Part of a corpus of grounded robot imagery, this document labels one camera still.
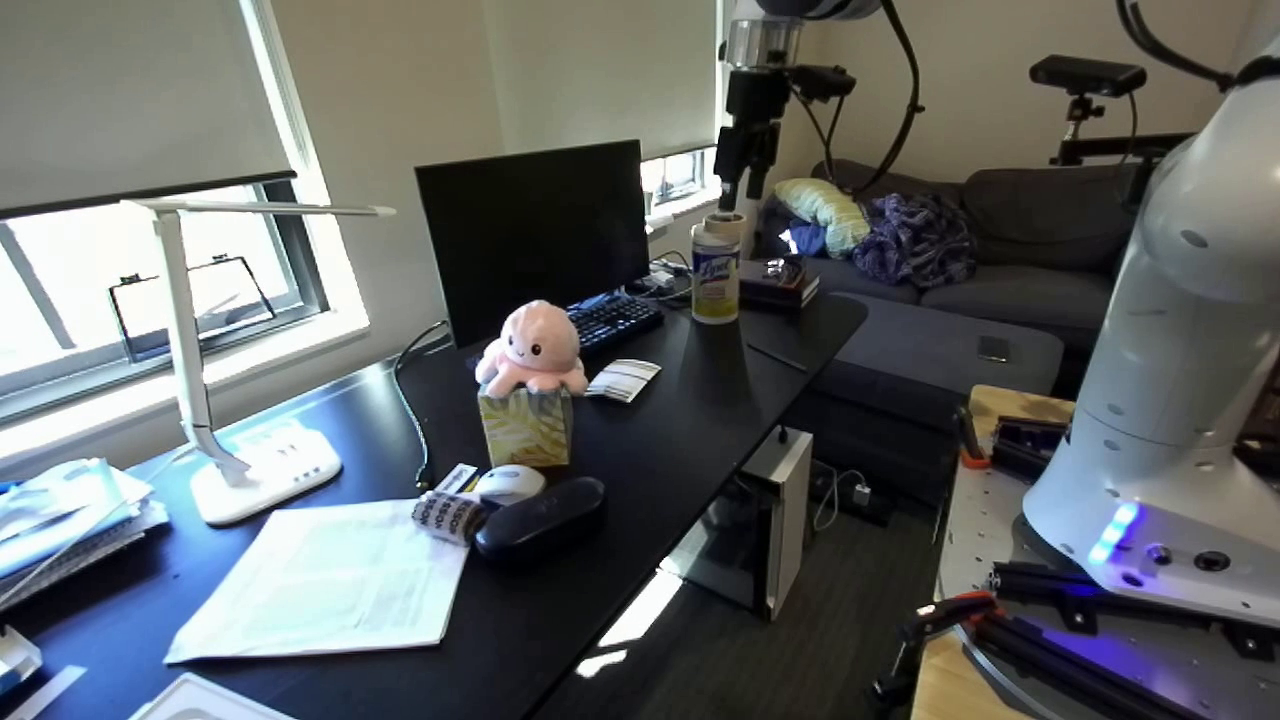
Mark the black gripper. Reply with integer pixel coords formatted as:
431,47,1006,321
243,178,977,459
713,67,792,214

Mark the tan masking tape roll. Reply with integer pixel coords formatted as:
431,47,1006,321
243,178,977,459
694,208,751,247

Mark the light green pillow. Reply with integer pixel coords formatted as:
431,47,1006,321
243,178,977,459
772,178,873,261

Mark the small black box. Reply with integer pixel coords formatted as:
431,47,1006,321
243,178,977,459
739,257,822,317

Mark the small beige window blind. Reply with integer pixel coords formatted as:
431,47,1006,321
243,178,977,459
482,0,723,163

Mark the purple blanket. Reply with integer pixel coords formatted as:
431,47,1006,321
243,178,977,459
853,189,978,298

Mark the black blue keyboard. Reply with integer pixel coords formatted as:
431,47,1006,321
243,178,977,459
562,289,666,358

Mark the black computer monitor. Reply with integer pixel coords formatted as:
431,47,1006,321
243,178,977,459
412,138,651,354

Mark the white paper packet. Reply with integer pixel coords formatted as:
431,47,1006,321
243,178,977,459
582,358,663,407

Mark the pink plush octopus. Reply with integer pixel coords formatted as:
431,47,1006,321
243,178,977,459
472,298,590,399

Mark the dark grey couch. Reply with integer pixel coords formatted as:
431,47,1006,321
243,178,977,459
783,155,1153,506

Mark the patterned tissue box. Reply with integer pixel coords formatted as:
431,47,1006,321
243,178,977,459
476,380,574,471

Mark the black power adapter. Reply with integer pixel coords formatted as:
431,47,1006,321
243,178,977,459
836,471,899,529

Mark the silver black computer tower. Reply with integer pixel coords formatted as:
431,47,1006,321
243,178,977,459
670,423,817,624

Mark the wooden board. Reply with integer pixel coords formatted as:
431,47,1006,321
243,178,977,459
962,380,1079,459

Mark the white computer mouse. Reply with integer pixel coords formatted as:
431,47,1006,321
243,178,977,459
472,459,551,513

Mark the black glasses case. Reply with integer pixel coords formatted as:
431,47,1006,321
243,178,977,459
469,471,609,559

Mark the striped small pouch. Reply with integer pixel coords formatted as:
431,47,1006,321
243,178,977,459
406,459,493,546

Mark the red black clamp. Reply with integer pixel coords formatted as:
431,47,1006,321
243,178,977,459
873,592,1004,703

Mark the white desk lamp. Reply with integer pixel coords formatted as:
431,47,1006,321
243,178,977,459
115,195,399,529

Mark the white paper stack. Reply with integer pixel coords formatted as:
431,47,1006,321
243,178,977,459
159,497,472,670

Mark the large beige window blind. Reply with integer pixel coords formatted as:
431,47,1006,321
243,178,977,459
0,0,296,219

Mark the white paper sheet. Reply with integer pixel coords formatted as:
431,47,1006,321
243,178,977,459
127,670,291,720

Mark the stack of blue books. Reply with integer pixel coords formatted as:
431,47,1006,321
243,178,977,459
0,456,171,617

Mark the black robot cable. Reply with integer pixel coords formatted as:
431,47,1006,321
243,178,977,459
857,0,927,195

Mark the black camera on tripod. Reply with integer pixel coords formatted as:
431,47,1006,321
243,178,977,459
1029,53,1177,168

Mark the black desk cable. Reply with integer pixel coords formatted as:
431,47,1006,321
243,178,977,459
384,321,457,493

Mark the black metal rail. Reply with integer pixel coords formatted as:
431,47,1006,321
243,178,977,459
962,614,1211,720

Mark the black wire frame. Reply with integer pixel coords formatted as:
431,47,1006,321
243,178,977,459
102,253,280,365

